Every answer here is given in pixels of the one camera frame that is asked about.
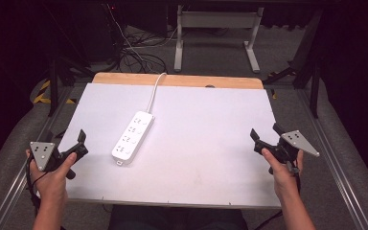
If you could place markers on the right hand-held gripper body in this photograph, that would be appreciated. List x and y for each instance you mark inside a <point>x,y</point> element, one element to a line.
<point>295,142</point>

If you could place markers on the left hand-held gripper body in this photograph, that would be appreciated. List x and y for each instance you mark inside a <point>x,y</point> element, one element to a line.
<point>43,155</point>

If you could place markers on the white power strip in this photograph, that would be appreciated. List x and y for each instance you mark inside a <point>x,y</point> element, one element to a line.
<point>133,138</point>

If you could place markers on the person's left hand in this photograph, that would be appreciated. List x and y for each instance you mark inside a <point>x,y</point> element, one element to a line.
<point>52,183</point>

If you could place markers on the person's right hand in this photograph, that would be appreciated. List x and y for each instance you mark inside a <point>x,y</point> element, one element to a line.
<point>282,179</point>

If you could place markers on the yellow black hazard tape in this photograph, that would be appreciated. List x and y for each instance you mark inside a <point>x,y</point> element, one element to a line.
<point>43,94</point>

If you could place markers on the black tripod stand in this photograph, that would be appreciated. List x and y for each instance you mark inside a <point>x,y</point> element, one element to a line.
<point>57,76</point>

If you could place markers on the white board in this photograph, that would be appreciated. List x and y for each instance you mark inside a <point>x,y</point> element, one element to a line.
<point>188,143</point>

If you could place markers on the black metal stand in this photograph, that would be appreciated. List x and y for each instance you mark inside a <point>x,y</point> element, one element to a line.
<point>310,64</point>

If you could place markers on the person's legs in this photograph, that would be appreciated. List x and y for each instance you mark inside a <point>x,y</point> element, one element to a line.
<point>177,218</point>

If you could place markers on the aluminium rail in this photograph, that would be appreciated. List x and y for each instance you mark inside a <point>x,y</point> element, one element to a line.
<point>335,166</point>
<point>16,188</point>

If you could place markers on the white metal stand frame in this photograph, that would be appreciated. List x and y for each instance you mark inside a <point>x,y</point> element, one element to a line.
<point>217,20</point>

